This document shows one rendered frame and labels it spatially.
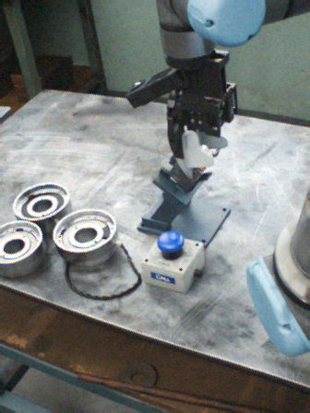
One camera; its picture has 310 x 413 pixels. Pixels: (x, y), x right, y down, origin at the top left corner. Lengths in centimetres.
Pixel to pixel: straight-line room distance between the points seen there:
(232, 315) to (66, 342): 44
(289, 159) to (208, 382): 44
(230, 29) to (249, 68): 193
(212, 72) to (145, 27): 193
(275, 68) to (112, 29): 79
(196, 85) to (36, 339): 64
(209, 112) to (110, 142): 47
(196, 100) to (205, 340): 33
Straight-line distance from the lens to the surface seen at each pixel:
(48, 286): 96
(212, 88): 82
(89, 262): 96
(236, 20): 66
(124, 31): 280
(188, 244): 91
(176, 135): 86
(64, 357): 118
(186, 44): 79
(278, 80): 257
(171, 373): 112
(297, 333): 61
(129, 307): 90
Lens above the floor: 146
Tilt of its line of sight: 39 degrees down
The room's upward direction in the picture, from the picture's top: 10 degrees counter-clockwise
